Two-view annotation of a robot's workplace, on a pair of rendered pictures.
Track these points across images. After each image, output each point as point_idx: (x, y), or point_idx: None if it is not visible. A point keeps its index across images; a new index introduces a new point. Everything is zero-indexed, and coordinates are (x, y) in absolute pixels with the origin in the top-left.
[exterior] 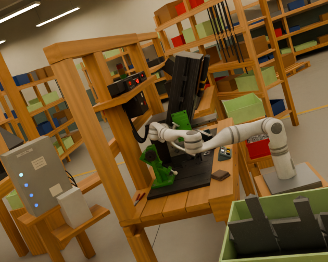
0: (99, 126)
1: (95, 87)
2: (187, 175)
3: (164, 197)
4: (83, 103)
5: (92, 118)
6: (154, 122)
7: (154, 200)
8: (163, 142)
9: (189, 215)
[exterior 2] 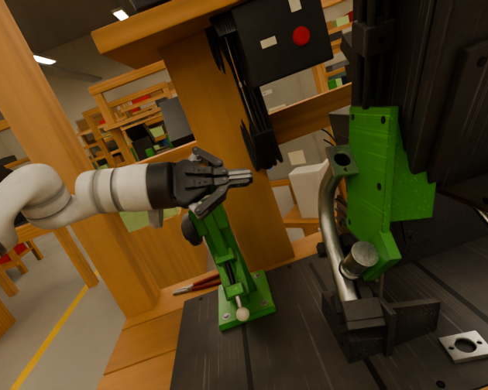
0: (39, 121)
1: None
2: (262, 352)
3: (176, 343)
4: None
5: (11, 101)
6: (18, 170)
7: (173, 324)
8: (152, 227)
9: None
